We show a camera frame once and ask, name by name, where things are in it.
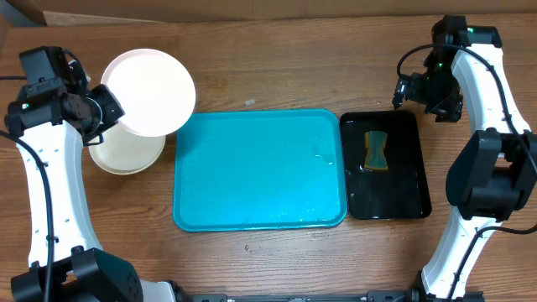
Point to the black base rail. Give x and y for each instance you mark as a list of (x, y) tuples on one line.
[(370, 296)]

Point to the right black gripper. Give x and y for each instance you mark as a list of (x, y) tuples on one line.
[(414, 92)]

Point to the teal plastic tray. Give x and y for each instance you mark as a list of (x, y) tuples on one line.
[(259, 170)]

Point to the black water tray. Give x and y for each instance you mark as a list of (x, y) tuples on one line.
[(401, 191)]

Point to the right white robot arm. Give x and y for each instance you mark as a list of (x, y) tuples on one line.
[(495, 173)]

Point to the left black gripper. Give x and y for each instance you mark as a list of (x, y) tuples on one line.
[(107, 96)]

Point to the cardboard sheet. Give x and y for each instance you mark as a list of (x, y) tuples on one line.
[(174, 11)]

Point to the white plate top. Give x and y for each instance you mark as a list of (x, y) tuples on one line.
[(122, 152)]

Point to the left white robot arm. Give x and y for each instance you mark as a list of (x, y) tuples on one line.
[(66, 262)]

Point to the white plate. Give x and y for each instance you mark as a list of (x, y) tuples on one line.
[(122, 152), (156, 92)]

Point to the green yellow sponge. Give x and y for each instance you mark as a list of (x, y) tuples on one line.
[(375, 142)]

